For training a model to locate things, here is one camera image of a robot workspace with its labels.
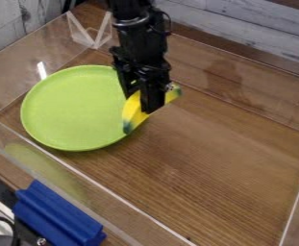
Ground yellow toy banana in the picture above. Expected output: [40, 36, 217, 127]
[122, 84, 183, 135]

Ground black cable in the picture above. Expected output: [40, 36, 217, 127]
[0, 215, 22, 246]

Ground clear acrylic corner bracket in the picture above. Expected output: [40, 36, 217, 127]
[67, 12, 114, 50]

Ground clear acrylic enclosure wall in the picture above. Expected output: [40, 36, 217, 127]
[0, 122, 197, 246]

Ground yellow labelled tin can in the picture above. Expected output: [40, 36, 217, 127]
[155, 10, 164, 22]

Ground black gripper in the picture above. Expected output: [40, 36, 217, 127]
[110, 8, 171, 114]

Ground blue plastic clamp block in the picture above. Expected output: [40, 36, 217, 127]
[14, 180, 107, 246]

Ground green plastic plate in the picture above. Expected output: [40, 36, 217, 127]
[20, 65, 126, 152]

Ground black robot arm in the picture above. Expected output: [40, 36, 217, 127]
[107, 0, 171, 113]

